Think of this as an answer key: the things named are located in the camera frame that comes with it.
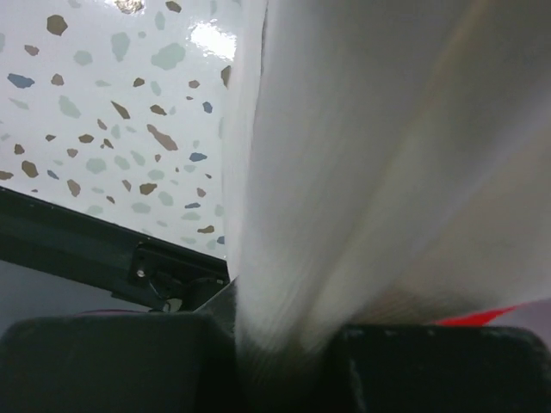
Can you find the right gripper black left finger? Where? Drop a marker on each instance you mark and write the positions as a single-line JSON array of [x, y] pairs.
[[123, 361]]

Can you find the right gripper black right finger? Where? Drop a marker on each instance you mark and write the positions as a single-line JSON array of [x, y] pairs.
[[436, 369]]

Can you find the white t shirt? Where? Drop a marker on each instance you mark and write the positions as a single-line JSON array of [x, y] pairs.
[[384, 161]]

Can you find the folded red t shirt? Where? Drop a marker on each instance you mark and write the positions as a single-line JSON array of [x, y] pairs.
[[477, 319]]

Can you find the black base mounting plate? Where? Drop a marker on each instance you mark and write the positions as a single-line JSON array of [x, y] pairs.
[[132, 266]]

